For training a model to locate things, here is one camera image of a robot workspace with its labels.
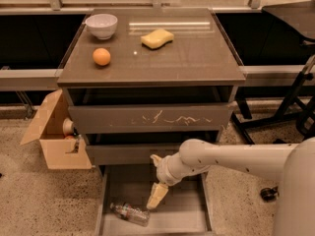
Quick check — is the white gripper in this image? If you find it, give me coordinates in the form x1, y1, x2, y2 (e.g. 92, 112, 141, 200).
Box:
147, 153, 197, 209

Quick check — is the clear plastic water bottle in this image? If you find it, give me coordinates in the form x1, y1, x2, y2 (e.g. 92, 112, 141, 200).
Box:
109, 202, 150, 227

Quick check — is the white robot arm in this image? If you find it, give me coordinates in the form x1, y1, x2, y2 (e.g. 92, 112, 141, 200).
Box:
147, 138, 315, 236

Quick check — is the bottom grey open drawer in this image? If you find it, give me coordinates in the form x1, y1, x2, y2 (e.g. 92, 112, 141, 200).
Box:
94, 164, 214, 236

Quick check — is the middle grey drawer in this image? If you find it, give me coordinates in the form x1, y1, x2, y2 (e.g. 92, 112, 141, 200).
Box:
86, 144, 179, 165

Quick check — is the top grey drawer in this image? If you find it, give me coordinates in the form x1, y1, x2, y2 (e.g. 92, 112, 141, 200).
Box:
69, 104, 232, 134

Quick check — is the small bottle in box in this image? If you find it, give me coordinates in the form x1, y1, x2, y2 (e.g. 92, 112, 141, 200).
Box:
73, 135, 82, 153

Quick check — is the grey drawer cabinet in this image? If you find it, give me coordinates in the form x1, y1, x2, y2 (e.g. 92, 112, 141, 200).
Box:
57, 7, 247, 236

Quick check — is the open cardboard box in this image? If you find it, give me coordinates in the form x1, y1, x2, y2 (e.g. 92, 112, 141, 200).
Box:
21, 89, 92, 169

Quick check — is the white round object in box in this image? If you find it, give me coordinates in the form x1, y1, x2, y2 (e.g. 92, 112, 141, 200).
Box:
62, 118, 74, 136

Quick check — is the orange fruit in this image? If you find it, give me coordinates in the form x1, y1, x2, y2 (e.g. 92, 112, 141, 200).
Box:
93, 48, 111, 66

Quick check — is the yellow sponge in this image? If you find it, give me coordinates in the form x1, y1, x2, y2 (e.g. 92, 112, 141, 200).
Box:
141, 29, 174, 49

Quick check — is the black office chair base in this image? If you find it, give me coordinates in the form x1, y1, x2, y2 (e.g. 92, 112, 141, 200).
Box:
260, 95, 315, 203

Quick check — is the white ceramic bowl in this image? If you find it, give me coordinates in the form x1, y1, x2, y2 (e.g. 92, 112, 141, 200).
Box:
85, 14, 118, 39

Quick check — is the black side table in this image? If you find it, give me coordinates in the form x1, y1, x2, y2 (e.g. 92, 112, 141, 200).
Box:
231, 0, 315, 145

